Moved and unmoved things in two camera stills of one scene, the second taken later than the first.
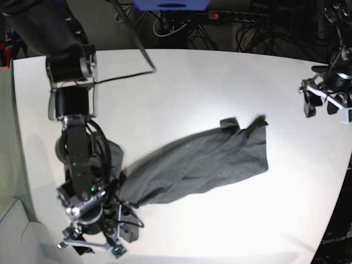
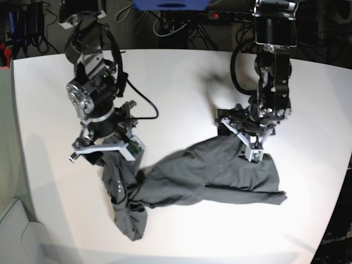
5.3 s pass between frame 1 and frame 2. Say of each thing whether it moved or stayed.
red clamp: stayed
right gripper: moved
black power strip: stayed
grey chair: stayed
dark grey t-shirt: moved
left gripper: moved
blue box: stayed
